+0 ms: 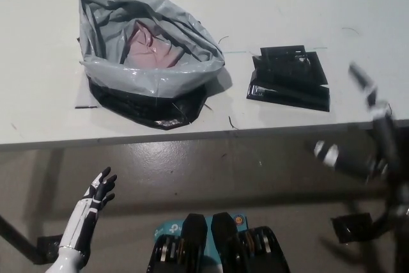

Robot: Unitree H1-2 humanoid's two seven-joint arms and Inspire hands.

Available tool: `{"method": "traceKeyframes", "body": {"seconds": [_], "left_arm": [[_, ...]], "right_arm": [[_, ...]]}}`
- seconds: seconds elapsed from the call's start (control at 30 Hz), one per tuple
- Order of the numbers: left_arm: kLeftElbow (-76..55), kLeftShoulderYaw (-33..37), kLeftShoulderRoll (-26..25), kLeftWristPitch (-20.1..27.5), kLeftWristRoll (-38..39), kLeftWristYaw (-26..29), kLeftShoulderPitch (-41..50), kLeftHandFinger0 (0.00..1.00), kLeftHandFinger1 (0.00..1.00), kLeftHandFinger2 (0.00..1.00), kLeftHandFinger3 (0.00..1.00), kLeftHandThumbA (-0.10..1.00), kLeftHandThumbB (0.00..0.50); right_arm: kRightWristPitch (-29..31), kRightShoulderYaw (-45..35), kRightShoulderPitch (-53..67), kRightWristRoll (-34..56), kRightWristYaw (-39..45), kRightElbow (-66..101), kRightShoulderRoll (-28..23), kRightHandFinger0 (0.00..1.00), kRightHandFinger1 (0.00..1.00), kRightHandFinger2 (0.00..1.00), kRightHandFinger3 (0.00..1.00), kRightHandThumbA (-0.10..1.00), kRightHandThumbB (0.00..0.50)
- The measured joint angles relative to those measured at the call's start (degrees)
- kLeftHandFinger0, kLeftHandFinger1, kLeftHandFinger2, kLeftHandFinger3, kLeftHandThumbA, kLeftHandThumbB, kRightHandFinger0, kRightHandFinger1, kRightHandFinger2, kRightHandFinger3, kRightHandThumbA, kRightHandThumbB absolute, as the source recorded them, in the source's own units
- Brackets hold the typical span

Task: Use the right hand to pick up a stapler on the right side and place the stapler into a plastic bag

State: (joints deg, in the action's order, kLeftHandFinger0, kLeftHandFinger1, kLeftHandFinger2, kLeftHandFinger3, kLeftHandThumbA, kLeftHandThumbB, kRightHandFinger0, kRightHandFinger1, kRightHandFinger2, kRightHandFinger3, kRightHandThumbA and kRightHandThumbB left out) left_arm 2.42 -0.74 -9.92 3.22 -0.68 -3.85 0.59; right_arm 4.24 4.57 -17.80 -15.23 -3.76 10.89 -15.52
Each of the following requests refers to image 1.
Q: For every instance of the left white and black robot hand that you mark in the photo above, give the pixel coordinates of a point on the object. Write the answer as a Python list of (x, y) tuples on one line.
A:
[(87, 206)]

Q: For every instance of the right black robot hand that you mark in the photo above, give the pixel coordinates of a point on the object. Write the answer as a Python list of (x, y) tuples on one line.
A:
[(383, 154)]

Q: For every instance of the grey and black plastic bag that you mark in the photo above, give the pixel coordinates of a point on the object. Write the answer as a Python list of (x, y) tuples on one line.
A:
[(143, 81)]

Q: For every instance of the black table leg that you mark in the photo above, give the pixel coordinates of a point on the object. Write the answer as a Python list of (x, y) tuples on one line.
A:
[(16, 236)]

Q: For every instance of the teal router box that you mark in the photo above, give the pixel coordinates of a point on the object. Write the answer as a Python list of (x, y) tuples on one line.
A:
[(166, 229)]

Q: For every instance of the black robot legs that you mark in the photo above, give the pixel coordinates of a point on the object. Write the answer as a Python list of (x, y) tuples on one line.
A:
[(191, 238)]

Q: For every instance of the pink crumpled plastic item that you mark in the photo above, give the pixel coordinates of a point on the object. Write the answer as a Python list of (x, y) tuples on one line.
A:
[(150, 52)]

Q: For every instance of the green tape strip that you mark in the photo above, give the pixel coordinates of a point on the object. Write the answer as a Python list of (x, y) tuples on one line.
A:
[(234, 51)]

